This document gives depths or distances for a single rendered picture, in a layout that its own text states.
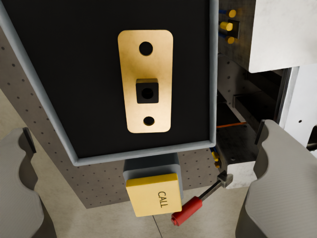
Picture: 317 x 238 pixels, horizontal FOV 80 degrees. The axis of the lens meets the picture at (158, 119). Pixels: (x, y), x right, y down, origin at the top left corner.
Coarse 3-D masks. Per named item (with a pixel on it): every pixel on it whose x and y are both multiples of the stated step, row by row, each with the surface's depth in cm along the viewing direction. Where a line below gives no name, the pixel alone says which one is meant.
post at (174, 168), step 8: (176, 152) 25; (128, 160) 24; (136, 160) 24; (144, 160) 24; (152, 160) 24; (160, 160) 23; (168, 160) 23; (176, 160) 23; (128, 168) 23; (136, 168) 23; (144, 168) 23; (152, 168) 23; (160, 168) 23; (168, 168) 23; (176, 168) 23; (128, 176) 23; (136, 176) 23; (144, 176) 23
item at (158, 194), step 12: (132, 180) 22; (144, 180) 22; (156, 180) 21; (168, 180) 21; (132, 192) 22; (144, 192) 22; (156, 192) 22; (168, 192) 22; (132, 204) 23; (144, 204) 23; (156, 204) 23; (168, 204) 23; (180, 204) 24
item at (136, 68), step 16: (128, 32) 13; (144, 32) 13; (160, 32) 13; (128, 48) 13; (160, 48) 13; (128, 64) 14; (144, 64) 14; (160, 64) 14; (128, 80) 15; (144, 80) 14; (160, 80) 15; (128, 96) 15; (144, 96) 15; (160, 96) 15; (128, 112) 16; (144, 112) 16; (160, 112) 16; (128, 128) 17; (144, 128) 17; (160, 128) 17
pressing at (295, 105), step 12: (288, 72) 32; (300, 72) 32; (312, 72) 32; (288, 84) 33; (300, 84) 33; (312, 84) 33; (288, 96) 34; (300, 96) 35; (312, 96) 35; (276, 108) 37; (288, 108) 35; (300, 108) 36; (312, 108) 36; (276, 120) 37; (288, 120) 37; (312, 120) 38; (288, 132) 39; (300, 132) 39
